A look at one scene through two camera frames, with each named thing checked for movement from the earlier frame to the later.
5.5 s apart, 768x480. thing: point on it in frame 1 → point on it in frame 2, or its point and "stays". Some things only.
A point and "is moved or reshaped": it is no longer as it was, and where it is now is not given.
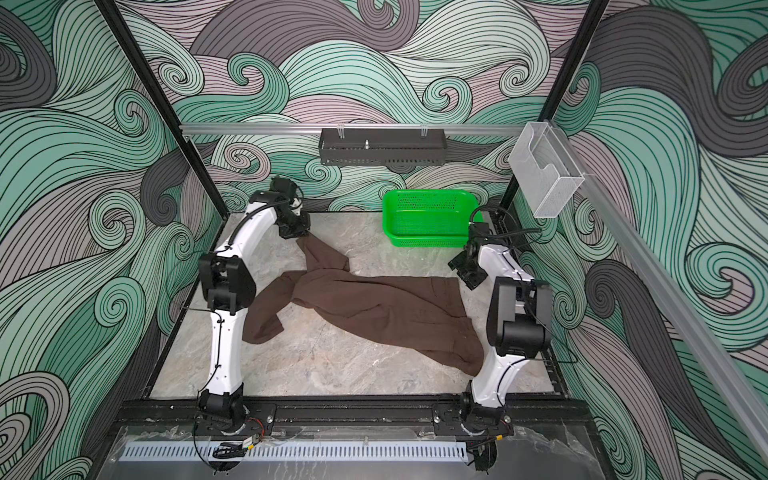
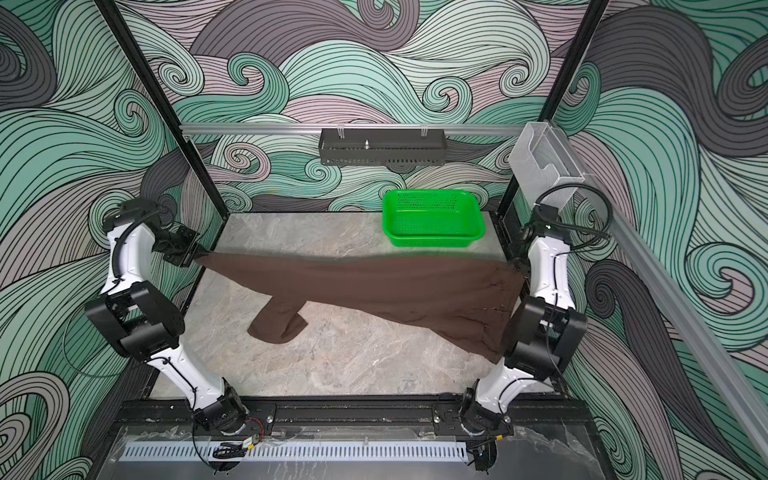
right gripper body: x=468 y=272 → x=525 y=265
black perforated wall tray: x=383 y=146 stays
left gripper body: x=294 y=225 → x=178 y=248
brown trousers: x=425 y=317 is moved or reshaped
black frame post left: x=118 y=23 stays
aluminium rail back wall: x=213 y=129 stays
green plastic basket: x=424 y=218 stays
